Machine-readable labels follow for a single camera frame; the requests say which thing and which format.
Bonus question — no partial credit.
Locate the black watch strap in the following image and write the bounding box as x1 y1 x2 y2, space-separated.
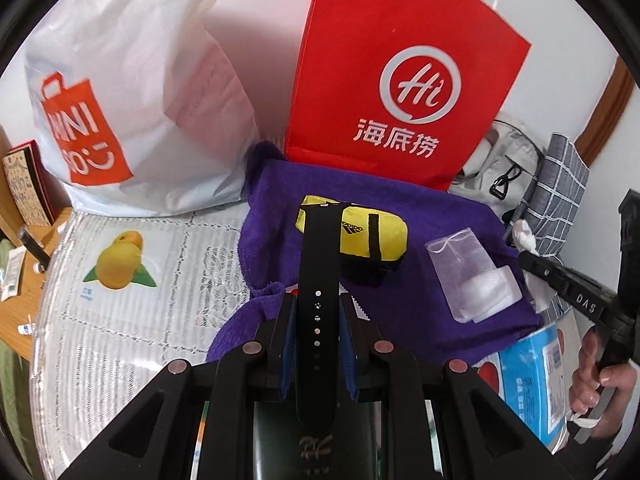
295 205 346 428

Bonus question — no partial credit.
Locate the person's right hand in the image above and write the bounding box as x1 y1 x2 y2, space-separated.
570 330 635 417

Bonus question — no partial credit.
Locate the blue tissue box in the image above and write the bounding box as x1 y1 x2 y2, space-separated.
497 322 573 453

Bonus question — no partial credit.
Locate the dark green gold box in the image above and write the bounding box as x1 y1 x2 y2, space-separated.
250 400 383 480

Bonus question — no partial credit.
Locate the grey backpack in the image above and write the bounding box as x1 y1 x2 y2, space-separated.
447 120 548 221

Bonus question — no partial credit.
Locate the wooden nightstand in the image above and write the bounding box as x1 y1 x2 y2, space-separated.
0 205 73 361

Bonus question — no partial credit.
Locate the patterned book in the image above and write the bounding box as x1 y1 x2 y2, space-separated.
0 144 53 228

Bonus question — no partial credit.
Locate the person's right forearm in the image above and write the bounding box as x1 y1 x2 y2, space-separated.
575 410 636 466

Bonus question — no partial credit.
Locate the yellow small bag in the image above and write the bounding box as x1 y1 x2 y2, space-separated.
295 195 408 273

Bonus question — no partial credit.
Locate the white plastic shopping bag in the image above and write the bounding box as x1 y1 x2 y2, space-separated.
25 0 261 218

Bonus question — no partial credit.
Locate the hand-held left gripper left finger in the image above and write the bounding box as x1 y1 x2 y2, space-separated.
57 292 301 480

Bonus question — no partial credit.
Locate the white tissue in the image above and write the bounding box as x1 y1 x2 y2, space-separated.
510 220 538 252

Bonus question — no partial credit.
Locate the clear plastic pouch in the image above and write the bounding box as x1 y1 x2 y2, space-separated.
425 227 521 325

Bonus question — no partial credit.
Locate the red paper bag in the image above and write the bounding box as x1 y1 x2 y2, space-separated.
284 0 532 192

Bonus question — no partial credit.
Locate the green bedsheet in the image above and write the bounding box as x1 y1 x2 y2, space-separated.
0 350 31 461

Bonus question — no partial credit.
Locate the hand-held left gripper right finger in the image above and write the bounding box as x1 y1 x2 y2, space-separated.
340 292 553 480

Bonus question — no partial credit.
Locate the white flat packet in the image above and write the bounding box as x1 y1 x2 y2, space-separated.
0 250 23 301

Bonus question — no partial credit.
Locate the purple towel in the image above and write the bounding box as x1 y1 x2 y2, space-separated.
205 141 546 366

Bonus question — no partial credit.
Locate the grey checked fabric bag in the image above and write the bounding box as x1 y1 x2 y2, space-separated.
510 132 591 261

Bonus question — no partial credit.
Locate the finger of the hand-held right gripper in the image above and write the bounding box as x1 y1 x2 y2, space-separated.
517 250 573 293

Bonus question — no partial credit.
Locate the wooden door frame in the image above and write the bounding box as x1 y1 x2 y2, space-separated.
575 55 636 171

